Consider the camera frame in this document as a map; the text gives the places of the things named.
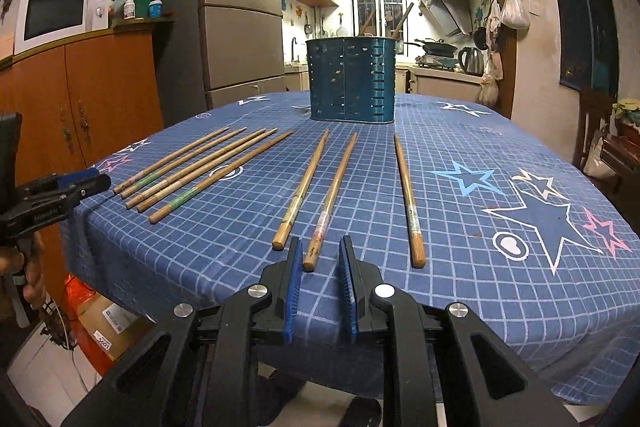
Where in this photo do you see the cardboard box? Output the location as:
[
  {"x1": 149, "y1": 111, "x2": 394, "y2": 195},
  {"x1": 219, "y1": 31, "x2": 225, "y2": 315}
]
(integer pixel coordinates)
[{"x1": 77, "y1": 294, "x2": 153, "y2": 361}]

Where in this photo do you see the teal perforated utensil holder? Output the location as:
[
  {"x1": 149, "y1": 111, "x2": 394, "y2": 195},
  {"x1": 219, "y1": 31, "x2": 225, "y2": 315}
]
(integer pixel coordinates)
[{"x1": 306, "y1": 36, "x2": 396, "y2": 124}]

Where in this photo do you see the white medicine bottle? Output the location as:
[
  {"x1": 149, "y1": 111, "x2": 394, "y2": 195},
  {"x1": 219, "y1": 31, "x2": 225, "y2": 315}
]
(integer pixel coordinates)
[{"x1": 122, "y1": 0, "x2": 136, "y2": 20}]

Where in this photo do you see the wooden chair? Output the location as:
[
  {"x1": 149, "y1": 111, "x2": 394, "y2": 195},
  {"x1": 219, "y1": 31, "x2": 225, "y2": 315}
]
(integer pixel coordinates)
[{"x1": 572, "y1": 88, "x2": 614, "y2": 170}]

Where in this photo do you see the dark window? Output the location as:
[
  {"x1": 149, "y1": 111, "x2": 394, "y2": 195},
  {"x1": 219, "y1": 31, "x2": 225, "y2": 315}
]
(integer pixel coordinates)
[{"x1": 558, "y1": 0, "x2": 620, "y2": 98}]

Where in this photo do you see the white plastic bag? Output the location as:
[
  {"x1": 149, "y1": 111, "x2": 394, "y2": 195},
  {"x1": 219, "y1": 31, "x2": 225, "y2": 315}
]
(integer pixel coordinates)
[{"x1": 500, "y1": 0, "x2": 530, "y2": 31}]

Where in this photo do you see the person left hand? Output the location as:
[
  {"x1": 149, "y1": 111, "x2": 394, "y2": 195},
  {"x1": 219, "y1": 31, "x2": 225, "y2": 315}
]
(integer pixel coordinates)
[{"x1": 0, "y1": 232, "x2": 46, "y2": 310}]

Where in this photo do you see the black wok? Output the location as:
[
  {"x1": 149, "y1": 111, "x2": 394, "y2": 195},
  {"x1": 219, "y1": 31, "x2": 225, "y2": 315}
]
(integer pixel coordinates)
[{"x1": 405, "y1": 39, "x2": 457, "y2": 57}]

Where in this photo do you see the dark wooden side table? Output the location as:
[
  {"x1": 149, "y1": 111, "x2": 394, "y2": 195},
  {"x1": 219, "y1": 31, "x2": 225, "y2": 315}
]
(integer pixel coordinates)
[{"x1": 600, "y1": 133, "x2": 640, "y2": 194}]

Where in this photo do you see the kitchen window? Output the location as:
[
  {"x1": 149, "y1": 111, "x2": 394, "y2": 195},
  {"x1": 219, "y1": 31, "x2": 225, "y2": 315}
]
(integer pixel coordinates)
[{"x1": 352, "y1": 0, "x2": 408, "y2": 55}]

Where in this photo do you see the white microwave oven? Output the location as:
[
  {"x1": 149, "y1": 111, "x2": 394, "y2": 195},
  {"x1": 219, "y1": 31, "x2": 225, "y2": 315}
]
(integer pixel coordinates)
[{"x1": 14, "y1": 0, "x2": 111, "y2": 54}]

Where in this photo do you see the wooden chopstick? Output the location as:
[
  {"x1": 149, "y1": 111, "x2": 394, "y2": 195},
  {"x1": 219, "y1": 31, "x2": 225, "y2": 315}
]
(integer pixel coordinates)
[
  {"x1": 303, "y1": 132, "x2": 357, "y2": 272},
  {"x1": 394, "y1": 134, "x2": 426, "y2": 269},
  {"x1": 271, "y1": 130, "x2": 329, "y2": 251},
  {"x1": 122, "y1": 128, "x2": 277, "y2": 212},
  {"x1": 392, "y1": 2, "x2": 414, "y2": 41},
  {"x1": 119, "y1": 127, "x2": 246, "y2": 198},
  {"x1": 113, "y1": 126, "x2": 229, "y2": 194},
  {"x1": 125, "y1": 128, "x2": 277, "y2": 212},
  {"x1": 149, "y1": 130, "x2": 293, "y2": 225},
  {"x1": 358, "y1": 9, "x2": 375, "y2": 36}
]

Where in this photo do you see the electric kettle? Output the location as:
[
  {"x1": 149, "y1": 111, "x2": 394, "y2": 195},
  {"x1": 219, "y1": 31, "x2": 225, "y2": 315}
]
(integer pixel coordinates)
[{"x1": 458, "y1": 46, "x2": 484, "y2": 77}]

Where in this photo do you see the blue star tablecloth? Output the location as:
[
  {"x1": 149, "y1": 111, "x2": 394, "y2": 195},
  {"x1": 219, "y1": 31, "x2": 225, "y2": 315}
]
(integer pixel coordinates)
[{"x1": 61, "y1": 92, "x2": 639, "y2": 404}]

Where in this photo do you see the grey refrigerator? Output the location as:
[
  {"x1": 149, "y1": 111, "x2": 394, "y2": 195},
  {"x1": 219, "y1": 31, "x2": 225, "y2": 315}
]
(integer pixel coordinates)
[{"x1": 155, "y1": 0, "x2": 284, "y2": 126}]

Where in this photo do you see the orange wooden cabinet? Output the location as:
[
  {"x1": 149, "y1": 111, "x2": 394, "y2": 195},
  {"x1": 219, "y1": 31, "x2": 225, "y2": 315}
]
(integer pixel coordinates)
[{"x1": 0, "y1": 17, "x2": 177, "y2": 308}]

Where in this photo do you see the green container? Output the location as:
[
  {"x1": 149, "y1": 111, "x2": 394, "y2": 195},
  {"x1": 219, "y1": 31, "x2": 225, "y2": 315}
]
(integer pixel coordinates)
[{"x1": 134, "y1": 0, "x2": 152, "y2": 18}]

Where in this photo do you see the range hood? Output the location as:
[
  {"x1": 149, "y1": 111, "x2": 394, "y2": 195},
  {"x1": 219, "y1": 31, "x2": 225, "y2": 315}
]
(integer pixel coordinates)
[{"x1": 419, "y1": 0, "x2": 472, "y2": 38}]

